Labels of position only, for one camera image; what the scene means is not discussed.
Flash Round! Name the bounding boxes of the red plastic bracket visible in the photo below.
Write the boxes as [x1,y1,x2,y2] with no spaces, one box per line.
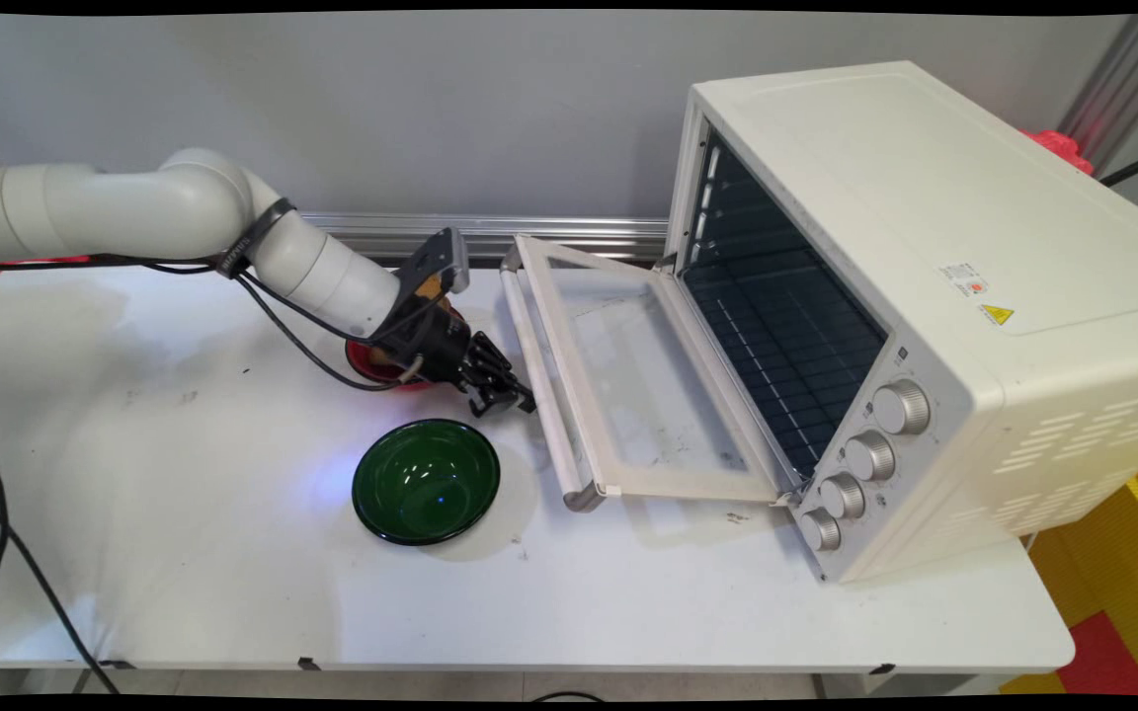
[1020,130,1094,177]

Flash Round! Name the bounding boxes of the white label sticker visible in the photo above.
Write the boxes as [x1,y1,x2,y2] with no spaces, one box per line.
[941,262,988,297]

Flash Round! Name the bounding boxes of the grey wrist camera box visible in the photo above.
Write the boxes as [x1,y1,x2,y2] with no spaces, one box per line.
[401,227,471,297]

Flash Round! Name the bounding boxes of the aluminium post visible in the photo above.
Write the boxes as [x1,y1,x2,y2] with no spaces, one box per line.
[1058,14,1138,179]

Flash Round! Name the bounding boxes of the yellow floor mat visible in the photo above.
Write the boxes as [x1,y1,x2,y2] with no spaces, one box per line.
[999,452,1138,696]

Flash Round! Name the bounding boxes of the metal oven rack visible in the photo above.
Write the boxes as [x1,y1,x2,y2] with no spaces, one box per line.
[685,247,888,475]

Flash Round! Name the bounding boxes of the white toaster oven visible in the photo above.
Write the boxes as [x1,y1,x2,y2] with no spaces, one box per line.
[666,61,1138,584]

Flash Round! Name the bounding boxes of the red floor mat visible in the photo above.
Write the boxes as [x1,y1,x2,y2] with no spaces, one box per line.
[1056,610,1138,696]

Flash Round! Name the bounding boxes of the aluminium rail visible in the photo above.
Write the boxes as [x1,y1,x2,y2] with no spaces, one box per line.
[302,212,671,262]

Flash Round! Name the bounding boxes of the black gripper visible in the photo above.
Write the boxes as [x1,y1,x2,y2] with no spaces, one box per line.
[371,294,537,418]

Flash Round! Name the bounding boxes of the thin black cable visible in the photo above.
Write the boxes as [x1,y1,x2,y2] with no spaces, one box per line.
[1097,145,1138,189]

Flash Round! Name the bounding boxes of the white glass oven door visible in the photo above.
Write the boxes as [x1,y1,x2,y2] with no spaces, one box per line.
[500,234,807,513]

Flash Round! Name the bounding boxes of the black arm strap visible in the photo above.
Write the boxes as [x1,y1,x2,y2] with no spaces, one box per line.
[218,197,295,279]

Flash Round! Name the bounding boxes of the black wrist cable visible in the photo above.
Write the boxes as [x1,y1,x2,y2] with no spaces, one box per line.
[0,252,427,393]

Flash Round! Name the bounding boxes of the silver oven knob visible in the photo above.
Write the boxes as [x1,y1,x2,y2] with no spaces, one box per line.
[844,431,898,483]
[873,380,933,435]
[819,473,867,520]
[799,509,843,552]

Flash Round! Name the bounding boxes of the green bowl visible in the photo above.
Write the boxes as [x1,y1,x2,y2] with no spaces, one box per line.
[352,418,502,546]

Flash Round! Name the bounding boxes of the red bowl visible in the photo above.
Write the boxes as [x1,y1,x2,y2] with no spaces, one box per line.
[345,334,437,393]

